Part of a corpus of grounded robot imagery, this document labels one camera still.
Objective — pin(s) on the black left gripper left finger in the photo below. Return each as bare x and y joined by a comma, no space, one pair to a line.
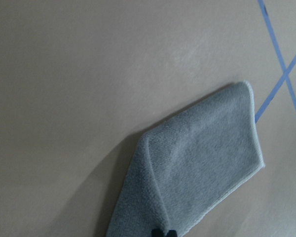
156,233

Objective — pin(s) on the pink and grey towel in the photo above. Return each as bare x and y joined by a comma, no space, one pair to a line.
187,165

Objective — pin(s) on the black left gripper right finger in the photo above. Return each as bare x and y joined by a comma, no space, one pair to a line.
171,233

